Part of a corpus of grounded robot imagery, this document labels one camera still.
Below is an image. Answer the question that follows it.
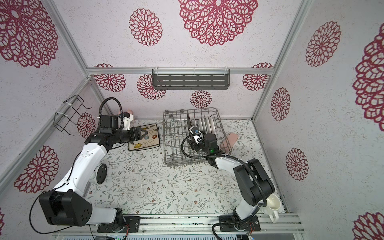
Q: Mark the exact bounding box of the white ceramic mug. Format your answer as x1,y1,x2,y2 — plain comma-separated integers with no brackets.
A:
262,194,282,224

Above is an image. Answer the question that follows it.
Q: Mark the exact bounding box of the pink sponge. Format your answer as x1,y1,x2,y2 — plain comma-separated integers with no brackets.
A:
220,132,239,153

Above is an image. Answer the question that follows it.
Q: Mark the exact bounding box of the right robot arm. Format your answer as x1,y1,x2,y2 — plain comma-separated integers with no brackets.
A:
181,131,275,234

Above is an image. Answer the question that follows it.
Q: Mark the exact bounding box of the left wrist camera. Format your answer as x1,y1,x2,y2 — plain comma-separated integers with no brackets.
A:
123,120,132,130

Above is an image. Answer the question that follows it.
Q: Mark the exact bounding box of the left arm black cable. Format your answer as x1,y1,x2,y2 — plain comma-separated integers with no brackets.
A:
98,96,124,121

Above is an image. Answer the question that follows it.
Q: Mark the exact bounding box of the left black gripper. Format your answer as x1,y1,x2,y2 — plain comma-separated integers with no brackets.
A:
113,126,148,144

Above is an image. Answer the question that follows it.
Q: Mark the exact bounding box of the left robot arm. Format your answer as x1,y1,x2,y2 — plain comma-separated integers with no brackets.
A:
37,127,148,233

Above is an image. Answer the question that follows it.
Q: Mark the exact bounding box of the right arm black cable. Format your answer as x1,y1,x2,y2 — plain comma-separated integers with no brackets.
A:
180,133,268,208

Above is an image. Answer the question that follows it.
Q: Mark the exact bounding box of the grey wall shelf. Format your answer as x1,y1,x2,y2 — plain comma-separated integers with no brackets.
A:
152,69,231,90

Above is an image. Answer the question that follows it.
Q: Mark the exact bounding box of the white round plate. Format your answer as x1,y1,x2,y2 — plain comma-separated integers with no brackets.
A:
204,118,212,134
194,119,200,131
198,119,204,132
209,117,216,135

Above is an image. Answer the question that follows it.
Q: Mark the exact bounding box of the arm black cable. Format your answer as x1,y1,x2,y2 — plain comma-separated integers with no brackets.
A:
180,133,268,208
98,96,124,121

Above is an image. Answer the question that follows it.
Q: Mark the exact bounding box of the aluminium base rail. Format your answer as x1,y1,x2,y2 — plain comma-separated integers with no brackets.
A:
51,214,307,240

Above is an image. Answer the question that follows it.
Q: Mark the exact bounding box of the grey wire dish rack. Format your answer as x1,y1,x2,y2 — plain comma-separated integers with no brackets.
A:
163,108,231,167

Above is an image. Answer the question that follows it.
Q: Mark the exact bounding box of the black wire wall basket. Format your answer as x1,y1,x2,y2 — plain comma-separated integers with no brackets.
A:
53,94,91,136

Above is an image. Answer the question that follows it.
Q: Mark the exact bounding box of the pink pig plush toy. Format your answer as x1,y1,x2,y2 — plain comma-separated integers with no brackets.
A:
118,110,135,121

